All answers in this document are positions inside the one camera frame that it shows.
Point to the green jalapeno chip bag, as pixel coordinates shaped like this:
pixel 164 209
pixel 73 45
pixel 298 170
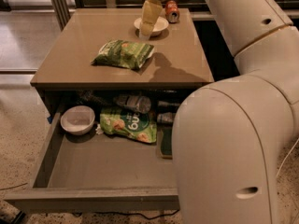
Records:
pixel 124 54

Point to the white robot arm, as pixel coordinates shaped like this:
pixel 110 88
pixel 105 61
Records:
pixel 227 135

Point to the grey crumpled bag in drawer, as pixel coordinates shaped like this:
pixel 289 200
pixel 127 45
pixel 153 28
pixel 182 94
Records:
pixel 136 103

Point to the dark can in drawer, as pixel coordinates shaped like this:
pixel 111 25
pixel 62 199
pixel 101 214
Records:
pixel 168 105

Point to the dark bag in drawer back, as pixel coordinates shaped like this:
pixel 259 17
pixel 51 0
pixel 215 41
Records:
pixel 89 98

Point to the green snack bag in drawer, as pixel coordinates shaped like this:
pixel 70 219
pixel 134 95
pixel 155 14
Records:
pixel 133 125

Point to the white bowl in drawer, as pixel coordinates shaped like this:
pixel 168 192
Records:
pixel 78 120

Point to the open grey top drawer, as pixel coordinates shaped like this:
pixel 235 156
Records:
pixel 96 173

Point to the white bowl on table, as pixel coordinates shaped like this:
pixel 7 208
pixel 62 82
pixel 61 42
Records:
pixel 160 25

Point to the orange soda can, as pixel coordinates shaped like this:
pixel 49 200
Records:
pixel 171 11

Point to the green yellow sponge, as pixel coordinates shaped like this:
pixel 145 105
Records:
pixel 164 143

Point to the metal frame post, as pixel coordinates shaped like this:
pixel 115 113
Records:
pixel 62 12

